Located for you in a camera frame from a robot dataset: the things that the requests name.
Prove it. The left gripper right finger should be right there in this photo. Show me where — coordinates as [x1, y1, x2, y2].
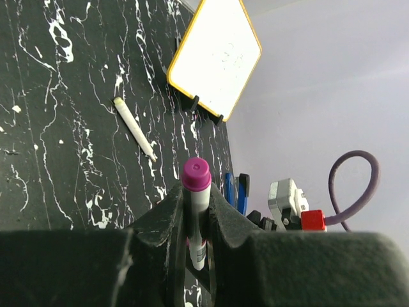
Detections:
[208, 186, 408, 306]

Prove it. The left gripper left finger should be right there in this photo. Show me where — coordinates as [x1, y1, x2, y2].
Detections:
[1, 184, 186, 306]

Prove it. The white pen magenta cap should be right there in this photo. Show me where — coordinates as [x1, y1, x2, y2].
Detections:
[181, 157, 212, 271]

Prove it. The white pen peach cap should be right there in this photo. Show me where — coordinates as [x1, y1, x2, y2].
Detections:
[113, 97, 157, 162]

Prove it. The blue black tool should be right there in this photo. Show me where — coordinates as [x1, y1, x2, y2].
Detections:
[224, 173, 250, 216]

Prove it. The yellow framed whiteboard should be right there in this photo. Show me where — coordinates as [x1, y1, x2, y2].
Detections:
[167, 0, 262, 122]

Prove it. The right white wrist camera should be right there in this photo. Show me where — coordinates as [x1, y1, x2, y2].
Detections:
[247, 178, 327, 232]

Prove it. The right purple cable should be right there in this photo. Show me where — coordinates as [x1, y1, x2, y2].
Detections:
[324, 150, 381, 233]

